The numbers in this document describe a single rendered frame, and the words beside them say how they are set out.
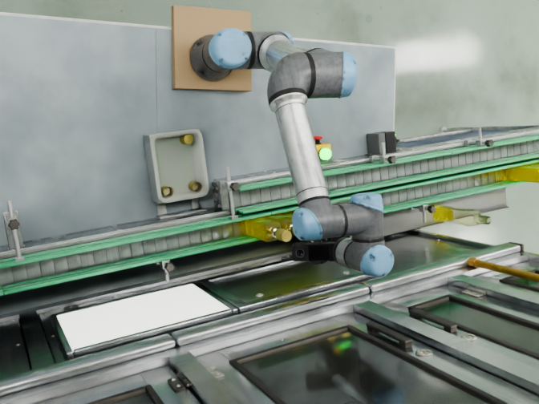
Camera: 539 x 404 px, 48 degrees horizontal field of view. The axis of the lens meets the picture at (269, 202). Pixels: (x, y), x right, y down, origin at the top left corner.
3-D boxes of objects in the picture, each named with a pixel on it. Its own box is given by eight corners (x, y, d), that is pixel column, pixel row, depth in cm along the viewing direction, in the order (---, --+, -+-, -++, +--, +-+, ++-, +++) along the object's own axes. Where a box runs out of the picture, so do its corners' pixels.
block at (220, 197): (212, 209, 204) (220, 212, 198) (209, 182, 203) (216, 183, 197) (222, 208, 206) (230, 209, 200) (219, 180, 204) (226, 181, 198)
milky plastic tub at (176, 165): (152, 201, 201) (159, 204, 193) (142, 135, 198) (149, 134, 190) (201, 193, 209) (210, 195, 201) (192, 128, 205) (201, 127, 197)
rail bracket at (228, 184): (221, 217, 198) (236, 221, 187) (215, 166, 196) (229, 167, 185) (229, 216, 200) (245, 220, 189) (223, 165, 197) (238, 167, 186)
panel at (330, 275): (51, 325, 169) (67, 365, 139) (50, 314, 169) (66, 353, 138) (326, 258, 206) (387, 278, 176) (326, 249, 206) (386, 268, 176)
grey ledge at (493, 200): (299, 248, 224) (314, 254, 214) (297, 225, 223) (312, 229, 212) (489, 205, 263) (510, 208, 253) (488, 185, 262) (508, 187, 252)
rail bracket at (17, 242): (7, 252, 180) (11, 266, 160) (-3, 196, 178) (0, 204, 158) (24, 248, 182) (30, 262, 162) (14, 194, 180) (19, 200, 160)
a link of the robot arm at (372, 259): (396, 240, 140) (397, 276, 141) (369, 234, 150) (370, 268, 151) (368, 245, 137) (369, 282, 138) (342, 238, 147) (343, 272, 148)
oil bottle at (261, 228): (241, 233, 203) (269, 244, 184) (239, 217, 202) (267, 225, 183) (257, 230, 205) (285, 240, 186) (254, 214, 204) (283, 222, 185)
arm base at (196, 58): (185, 38, 198) (193, 32, 189) (228, 33, 204) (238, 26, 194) (194, 84, 200) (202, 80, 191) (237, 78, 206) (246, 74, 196)
